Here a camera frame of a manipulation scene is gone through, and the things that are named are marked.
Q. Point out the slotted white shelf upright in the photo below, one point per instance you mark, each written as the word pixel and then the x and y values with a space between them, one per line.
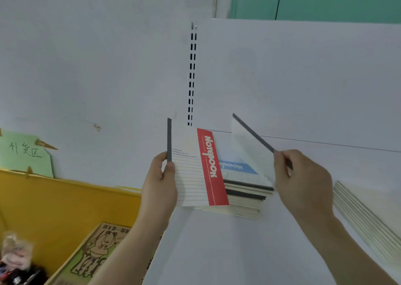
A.
pixel 192 75

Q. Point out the person's left hand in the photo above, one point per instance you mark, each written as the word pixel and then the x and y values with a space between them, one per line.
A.
pixel 158 189

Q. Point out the green door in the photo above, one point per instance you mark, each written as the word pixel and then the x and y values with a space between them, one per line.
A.
pixel 329 0

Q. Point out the white notebook with grey spine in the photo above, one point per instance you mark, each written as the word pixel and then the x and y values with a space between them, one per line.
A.
pixel 250 153

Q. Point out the stack of black-spined notebooks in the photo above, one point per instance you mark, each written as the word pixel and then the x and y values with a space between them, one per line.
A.
pixel 242 197

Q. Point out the green paper sign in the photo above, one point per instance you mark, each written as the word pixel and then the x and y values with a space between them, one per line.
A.
pixel 23 153

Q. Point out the person's left thumb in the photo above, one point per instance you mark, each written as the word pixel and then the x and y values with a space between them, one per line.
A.
pixel 169 171

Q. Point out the yellow storage bin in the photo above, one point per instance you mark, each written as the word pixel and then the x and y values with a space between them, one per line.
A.
pixel 56 203

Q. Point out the red striped lined notebook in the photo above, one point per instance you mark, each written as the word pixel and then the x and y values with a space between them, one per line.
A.
pixel 200 175

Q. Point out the person's right thumb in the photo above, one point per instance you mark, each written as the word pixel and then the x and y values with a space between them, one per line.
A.
pixel 279 167

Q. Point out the person's left forearm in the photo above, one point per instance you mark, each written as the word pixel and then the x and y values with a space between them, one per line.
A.
pixel 131 250

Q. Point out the leaning row of cream notebooks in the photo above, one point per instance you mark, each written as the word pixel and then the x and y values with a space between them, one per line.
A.
pixel 366 216

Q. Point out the crumpled clear plastic bag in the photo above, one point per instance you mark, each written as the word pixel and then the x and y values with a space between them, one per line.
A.
pixel 17 258

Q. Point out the cardboard box with cartoon print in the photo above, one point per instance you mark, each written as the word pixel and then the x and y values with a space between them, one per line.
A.
pixel 94 253

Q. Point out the person's right forearm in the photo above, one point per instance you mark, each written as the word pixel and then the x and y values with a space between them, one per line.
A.
pixel 341 253

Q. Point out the person's right hand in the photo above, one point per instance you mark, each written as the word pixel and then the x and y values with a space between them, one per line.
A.
pixel 305 186

